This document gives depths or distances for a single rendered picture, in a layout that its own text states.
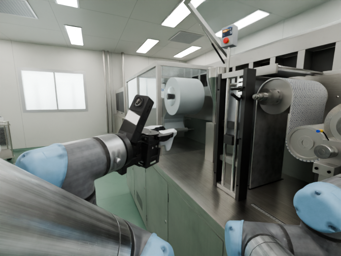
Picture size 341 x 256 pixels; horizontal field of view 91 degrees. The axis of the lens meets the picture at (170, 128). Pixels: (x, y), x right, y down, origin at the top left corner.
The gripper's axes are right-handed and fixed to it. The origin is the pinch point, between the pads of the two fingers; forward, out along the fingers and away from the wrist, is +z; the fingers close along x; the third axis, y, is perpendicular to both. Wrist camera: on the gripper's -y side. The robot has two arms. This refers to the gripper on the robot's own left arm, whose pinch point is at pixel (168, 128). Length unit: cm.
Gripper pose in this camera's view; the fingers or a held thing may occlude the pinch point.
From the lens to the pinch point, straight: 51.3
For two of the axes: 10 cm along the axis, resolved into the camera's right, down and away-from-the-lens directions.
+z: 5.2, -1.3, 8.4
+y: -1.2, 9.7, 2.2
